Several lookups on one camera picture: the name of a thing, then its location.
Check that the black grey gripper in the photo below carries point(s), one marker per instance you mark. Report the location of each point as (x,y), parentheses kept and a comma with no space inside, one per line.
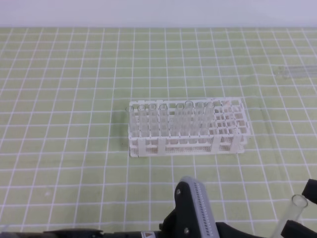
(192,216)

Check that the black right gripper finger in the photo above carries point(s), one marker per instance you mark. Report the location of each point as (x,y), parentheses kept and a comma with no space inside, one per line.
(310,191)

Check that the white plastic test tube rack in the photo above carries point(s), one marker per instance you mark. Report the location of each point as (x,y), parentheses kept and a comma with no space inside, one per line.
(154,128)

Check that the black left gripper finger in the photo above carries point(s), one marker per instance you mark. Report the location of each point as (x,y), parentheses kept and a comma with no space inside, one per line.
(294,229)

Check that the green checkered tablecloth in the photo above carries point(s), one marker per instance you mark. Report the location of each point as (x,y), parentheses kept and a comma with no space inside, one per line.
(64,159)

